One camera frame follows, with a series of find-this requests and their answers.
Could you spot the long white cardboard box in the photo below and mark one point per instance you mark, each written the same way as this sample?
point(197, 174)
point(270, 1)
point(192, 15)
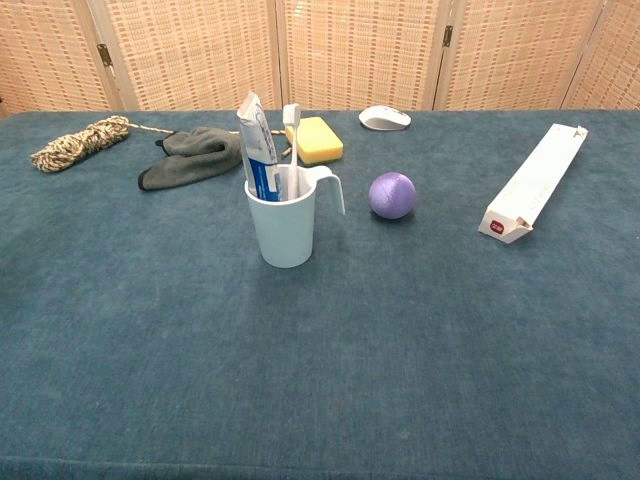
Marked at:
point(540, 180)

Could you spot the woven folding screen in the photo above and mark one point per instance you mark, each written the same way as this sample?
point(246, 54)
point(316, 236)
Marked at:
point(360, 50)

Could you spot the blue tablecloth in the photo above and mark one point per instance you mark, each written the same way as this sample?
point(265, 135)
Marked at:
point(350, 350)

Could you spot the white computer mouse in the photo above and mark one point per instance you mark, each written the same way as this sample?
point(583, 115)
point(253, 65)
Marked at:
point(384, 119)

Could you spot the blue white toothpaste tube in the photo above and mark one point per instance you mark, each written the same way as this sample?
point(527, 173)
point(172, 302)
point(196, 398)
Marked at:
point(257, 145)

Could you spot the grey cloth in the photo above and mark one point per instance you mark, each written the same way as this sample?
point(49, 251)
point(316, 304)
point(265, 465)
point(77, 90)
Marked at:
point(200, 155)

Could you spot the purple ball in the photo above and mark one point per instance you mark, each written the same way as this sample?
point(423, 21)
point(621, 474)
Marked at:
point(392, 196)

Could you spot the yellow sponge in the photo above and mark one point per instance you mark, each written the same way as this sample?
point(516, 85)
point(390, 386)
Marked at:
point(320, 140)

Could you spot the white toothbrush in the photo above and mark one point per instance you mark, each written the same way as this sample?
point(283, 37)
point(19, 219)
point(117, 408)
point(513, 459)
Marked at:
point(294, 145)

